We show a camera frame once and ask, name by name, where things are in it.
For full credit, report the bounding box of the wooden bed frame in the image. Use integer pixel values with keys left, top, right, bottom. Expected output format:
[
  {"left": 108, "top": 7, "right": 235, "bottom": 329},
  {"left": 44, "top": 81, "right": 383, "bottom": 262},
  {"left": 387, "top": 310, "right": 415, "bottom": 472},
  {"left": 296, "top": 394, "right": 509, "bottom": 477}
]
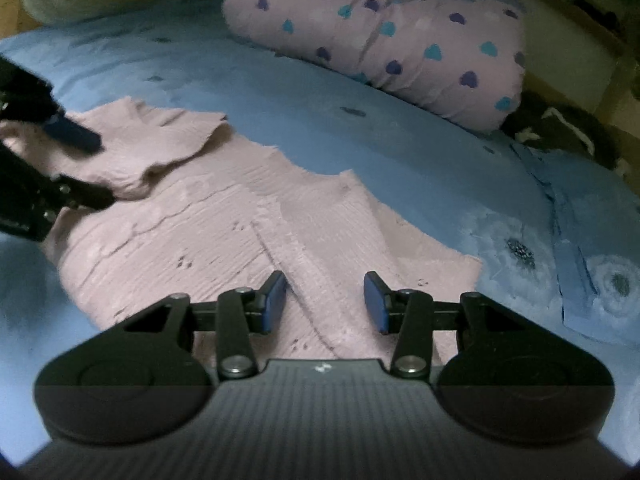
[{"left": 515, "top": 0, "right": 640, "bottom": 131}]

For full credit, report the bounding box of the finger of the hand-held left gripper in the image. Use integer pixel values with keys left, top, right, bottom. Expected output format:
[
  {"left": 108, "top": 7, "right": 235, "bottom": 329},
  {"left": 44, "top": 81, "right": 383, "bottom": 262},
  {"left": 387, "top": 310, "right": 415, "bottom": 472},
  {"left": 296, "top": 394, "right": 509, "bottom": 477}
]
[
  {"left": 42, "top": 110, "right": 103, "bottom": 155},
  {"left": 47, "top": 174, "right": 117, "bottom": 211}
]

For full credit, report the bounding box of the pink knit cardigan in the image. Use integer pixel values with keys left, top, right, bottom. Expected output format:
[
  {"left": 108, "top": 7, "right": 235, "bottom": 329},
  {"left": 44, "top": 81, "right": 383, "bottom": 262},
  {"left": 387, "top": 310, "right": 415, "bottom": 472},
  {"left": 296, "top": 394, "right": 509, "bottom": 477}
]
[{"left": 0, "top": 97, "right": 483, "bottom": 366}]

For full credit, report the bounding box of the blue floral bedsheet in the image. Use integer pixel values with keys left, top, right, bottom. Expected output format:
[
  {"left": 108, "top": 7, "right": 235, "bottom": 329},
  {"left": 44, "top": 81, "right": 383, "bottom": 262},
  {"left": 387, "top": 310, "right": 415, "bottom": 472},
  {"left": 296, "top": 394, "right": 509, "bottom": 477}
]
[{"left": 0, "top": 0, "right": 640, "bottom": 466}]

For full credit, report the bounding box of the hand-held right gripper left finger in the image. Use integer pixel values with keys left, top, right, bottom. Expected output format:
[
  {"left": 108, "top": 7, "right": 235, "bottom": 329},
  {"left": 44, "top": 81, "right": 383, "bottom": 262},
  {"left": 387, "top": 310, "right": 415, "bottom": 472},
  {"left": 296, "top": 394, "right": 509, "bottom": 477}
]
[{"left": 122, "top": 270, "right": 289, "bottom": 380}]

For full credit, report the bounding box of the blue floral pillow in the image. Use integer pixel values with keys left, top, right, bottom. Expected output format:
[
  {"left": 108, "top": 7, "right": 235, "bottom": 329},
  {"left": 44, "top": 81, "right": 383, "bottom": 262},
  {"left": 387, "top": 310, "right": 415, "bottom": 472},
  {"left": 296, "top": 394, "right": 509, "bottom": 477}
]
[{"left": 510, "top": 142, "right": 640, "bottom": 346}]

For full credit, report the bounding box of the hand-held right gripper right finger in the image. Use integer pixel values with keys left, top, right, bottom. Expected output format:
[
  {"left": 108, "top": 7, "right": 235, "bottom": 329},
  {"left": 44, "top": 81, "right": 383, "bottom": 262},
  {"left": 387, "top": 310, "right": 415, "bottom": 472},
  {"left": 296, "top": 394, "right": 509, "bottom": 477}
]
[{"left": 363, "top": 270, "right": 506, "bottom": 381}]

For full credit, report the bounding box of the dark cloth with white trim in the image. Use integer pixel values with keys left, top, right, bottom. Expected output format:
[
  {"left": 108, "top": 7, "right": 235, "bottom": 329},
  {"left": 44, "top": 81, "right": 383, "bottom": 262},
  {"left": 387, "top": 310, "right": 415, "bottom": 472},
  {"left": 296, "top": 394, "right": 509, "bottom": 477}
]
[{"left": 500, "top": 92, "right": 640, "bottom": 177}]

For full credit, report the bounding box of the pink heart-print rolled blanket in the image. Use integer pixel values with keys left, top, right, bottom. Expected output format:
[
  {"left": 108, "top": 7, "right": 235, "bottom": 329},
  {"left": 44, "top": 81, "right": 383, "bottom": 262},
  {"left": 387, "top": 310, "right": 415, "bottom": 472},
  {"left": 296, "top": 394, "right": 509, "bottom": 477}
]
[{"left": 222, "top": 0, "right": 526, "bottom": 135}]

